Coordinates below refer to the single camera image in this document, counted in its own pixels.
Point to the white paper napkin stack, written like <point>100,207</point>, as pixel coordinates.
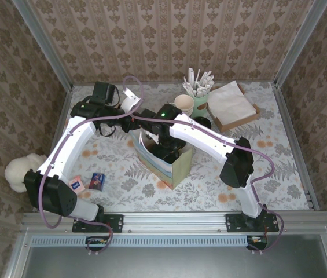
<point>229,102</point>

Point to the small pink packet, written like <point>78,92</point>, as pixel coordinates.
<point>76,184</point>

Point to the landscape print paper bag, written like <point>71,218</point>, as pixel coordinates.
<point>180,171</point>

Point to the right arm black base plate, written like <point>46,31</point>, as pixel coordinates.
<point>234,223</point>

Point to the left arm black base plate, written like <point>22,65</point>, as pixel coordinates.
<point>114,223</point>

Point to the aluminium corner post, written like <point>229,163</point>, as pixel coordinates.
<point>299,43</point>
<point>44,49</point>

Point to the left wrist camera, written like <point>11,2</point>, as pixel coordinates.
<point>128,102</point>

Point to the stack of paper cups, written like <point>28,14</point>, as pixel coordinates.
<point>184,101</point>

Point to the white teddy bear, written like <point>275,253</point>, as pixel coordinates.
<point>15,173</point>

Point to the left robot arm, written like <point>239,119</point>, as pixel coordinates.
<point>64,144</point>

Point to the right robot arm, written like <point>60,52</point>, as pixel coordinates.
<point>203,133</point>

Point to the green straw holder cup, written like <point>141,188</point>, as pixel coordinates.
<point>201,105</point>

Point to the aluminium mounting rail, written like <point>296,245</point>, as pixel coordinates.
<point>174,221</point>

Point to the black cup lid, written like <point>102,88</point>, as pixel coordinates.
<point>205,121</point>

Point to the small blue packet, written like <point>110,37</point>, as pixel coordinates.
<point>98,181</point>

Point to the aluminium table side rail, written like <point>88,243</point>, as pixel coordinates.
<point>66,97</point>
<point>280,97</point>

